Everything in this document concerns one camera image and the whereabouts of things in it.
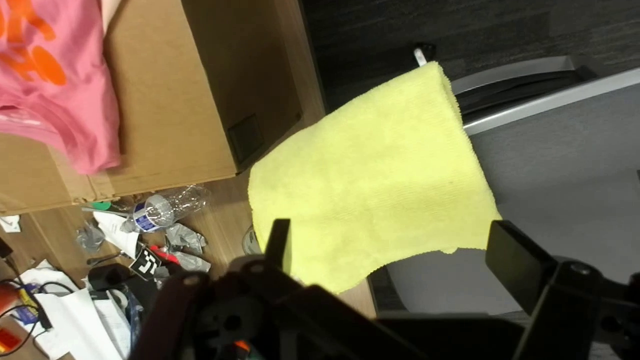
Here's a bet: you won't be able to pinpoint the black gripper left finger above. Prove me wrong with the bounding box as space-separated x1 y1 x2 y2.
141 217 381 360

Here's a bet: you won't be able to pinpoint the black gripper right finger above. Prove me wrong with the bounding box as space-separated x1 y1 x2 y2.
483 217 640 360

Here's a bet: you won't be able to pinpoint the crumpled foil wrappers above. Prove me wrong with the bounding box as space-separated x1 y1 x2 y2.
161 221 212 271

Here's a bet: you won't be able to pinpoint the white paper sheets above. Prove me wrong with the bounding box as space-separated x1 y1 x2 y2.
17 261 136 360

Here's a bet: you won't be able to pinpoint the yellow-green towel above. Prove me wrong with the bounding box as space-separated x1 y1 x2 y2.
245 59 503 296

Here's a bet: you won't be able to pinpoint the large cardboard box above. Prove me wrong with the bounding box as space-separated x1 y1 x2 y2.
0 0 326 216

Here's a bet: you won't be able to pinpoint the pink shirt with orange print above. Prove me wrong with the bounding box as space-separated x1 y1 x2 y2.
0 0 126 176

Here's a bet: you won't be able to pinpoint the clear plastic water bottle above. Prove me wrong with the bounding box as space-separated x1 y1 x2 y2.
128 185 207 235

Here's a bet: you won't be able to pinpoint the grey office chair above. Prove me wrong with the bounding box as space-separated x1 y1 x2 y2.
367 46 640 322

